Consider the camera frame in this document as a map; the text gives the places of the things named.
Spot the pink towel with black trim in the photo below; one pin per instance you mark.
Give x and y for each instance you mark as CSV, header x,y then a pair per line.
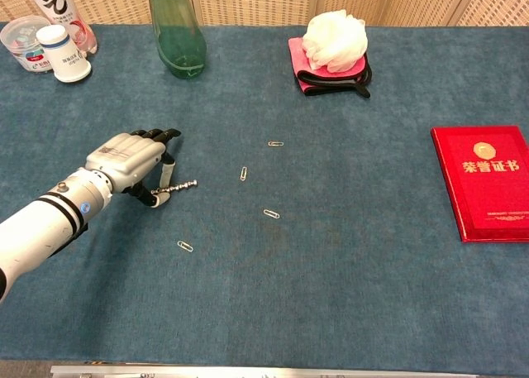
x,y
297,57

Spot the clear plastic container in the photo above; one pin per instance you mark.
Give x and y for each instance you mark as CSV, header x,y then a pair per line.
x,y
14,43

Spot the white mesh bath sponge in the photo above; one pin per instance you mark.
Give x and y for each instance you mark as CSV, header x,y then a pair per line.
x,y
335,39

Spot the white bottle with blue band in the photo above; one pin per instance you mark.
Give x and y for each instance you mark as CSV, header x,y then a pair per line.
x,y
68,61

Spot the green glass bottle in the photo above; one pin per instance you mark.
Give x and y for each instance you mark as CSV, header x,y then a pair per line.
x,y
177,43

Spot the woven bamboo screen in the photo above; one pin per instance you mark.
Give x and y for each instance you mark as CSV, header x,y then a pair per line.
x,y
256,1

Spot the blue table carpet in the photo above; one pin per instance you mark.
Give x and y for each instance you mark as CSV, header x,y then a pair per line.
x,y
330,291

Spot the aluminium table edge rail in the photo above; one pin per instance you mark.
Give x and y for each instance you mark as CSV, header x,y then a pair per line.
x,y
248,371

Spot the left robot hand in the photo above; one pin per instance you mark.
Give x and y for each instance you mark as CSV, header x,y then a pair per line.
x,y
124,154

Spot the paperclip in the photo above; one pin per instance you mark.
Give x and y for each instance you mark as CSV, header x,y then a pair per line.
x,y
271,213
244,173
185,246
275,143

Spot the red certificate book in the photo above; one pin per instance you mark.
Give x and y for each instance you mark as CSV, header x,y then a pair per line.
x,y
487,188

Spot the pink labelled drink bottle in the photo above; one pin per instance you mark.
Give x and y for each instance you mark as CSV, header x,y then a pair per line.
x,y
53,1

